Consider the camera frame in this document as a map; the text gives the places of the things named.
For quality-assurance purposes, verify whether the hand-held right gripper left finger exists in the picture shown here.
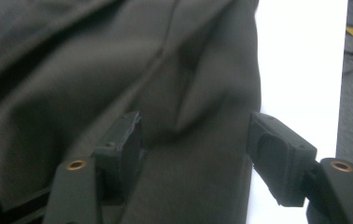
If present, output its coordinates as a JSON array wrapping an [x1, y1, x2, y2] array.
[[92, 110, 147, 207]]

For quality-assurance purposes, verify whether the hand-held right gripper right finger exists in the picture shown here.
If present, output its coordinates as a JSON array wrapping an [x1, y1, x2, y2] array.
[[247, 111, 318, 208]]

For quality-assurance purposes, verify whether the dark grey garment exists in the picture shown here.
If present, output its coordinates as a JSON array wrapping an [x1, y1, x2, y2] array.
[[0, 0, 262, 224]]

